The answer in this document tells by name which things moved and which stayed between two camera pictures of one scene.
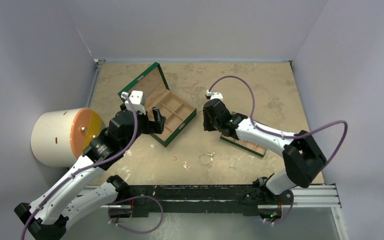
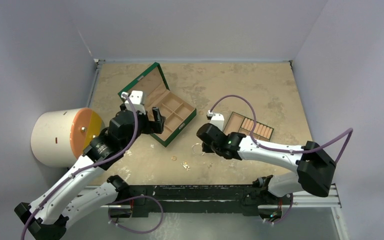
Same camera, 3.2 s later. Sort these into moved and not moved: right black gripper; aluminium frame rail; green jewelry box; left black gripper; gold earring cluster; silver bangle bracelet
Moved: silver bangle bracelet; right black gripper
Not moved: left black gripper; aluminium frame rail; green jewelry box; gold earring cluster
